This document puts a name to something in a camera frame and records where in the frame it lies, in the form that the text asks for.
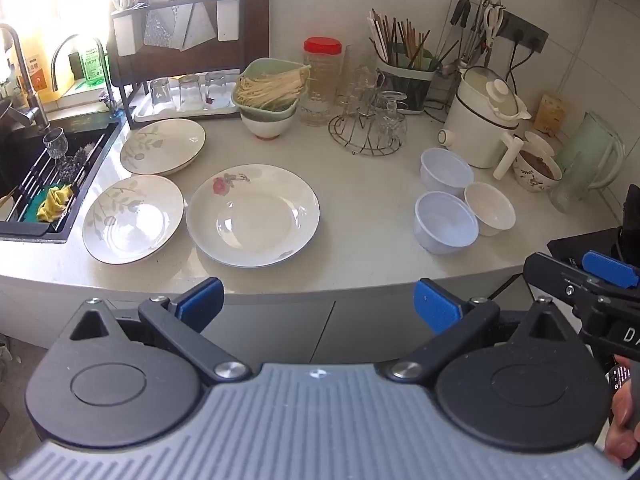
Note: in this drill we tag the yellow box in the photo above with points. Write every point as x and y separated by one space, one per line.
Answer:
550 112

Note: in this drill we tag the black kitchen sink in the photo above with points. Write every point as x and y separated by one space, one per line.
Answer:
15 160

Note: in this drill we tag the yellow cloth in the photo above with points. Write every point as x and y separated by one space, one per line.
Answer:
56 202

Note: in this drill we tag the person's right hand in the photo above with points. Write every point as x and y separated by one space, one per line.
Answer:
621 412

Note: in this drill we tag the white electric pot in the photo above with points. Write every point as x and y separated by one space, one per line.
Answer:
480 120

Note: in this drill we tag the white bowl with red base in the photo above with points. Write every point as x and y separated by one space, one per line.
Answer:
265 124

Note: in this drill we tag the white drain tray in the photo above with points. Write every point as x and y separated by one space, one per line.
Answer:
172 110

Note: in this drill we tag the glass jar with red lid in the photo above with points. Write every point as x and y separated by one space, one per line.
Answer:
321 80

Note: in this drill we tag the slim chrome faucet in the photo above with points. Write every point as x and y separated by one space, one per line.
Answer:
102 67

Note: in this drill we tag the pale dry noodles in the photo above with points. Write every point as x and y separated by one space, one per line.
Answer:
270 89

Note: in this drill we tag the translucent plastic bowl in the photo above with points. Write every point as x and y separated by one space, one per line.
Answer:
445 222
446 170

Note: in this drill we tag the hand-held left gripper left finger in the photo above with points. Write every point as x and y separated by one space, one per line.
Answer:
202 302

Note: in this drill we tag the clear glass goblet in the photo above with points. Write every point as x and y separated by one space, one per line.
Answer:
389 127

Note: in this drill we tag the pink flower pattern plate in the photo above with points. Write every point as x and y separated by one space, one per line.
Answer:
252 215

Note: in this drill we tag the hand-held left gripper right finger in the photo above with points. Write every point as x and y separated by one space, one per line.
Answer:
435 305

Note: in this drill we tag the clear drinking glass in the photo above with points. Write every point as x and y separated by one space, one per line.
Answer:
366 87

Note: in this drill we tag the grey base cabinet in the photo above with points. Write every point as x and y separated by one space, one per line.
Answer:
280 320

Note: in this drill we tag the clear tumbler glass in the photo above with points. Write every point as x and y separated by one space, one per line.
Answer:
160 92
189 91
215 87

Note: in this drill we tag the sink drain rack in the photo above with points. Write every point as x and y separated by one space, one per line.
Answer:
45 180

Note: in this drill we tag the green chopstick holder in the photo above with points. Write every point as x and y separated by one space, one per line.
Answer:
405 87

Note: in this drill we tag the black power strip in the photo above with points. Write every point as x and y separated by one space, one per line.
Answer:
525 30

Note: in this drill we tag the green colander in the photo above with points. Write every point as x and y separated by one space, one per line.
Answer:
250 67

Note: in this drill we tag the bundle of chopsticks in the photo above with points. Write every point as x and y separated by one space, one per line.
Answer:
395 35

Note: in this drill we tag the white cutlery cup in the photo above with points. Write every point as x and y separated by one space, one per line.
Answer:
228 16
126 32

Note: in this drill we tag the wine glass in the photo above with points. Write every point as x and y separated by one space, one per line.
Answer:
55 142

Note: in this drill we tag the dark dish rack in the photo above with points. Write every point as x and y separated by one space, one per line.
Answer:
150 62

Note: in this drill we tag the hanging kitchen scissors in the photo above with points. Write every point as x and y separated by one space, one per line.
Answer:
494 20

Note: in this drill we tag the small white ceramic bowl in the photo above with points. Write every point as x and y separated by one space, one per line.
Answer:
491 208

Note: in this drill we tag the yellow bottle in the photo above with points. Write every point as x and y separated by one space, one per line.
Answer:
39 75

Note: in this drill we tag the green bottle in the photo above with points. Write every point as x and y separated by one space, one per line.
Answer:
91 62

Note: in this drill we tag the leaf pattern plate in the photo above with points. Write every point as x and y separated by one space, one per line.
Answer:
162 146
132 219

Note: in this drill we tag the purple stem glass goblet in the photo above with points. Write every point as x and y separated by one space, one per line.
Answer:
393 105

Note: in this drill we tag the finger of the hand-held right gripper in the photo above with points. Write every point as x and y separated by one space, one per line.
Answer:
555 272
610 267

